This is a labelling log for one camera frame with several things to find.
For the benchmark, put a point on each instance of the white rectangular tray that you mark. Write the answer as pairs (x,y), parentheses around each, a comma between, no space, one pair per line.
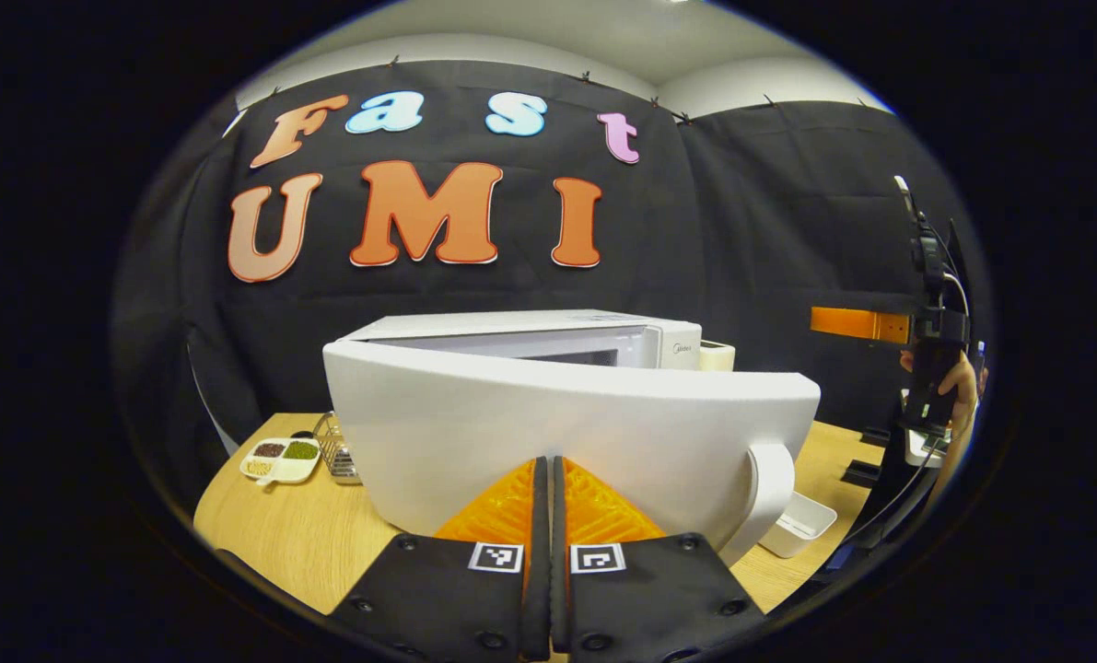
(801,525)

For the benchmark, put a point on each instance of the black backdrop cloth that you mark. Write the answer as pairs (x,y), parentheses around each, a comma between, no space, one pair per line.
(741,230)

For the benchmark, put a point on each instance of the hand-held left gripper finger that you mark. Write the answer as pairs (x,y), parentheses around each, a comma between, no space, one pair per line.
(539,552)
(560,552)

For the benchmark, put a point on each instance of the black table clamp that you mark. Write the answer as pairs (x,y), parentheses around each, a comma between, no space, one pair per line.
(863,474)

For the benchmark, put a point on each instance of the white toaster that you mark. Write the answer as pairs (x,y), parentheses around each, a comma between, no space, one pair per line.
(718,356)

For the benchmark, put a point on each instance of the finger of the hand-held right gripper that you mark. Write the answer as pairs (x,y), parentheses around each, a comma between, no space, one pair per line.
(857,324)

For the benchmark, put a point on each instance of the white microwave oven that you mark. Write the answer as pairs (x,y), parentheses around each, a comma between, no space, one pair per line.
(557,424)

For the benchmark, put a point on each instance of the divided white snack dish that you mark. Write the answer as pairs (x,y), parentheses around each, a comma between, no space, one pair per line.
(281,458)

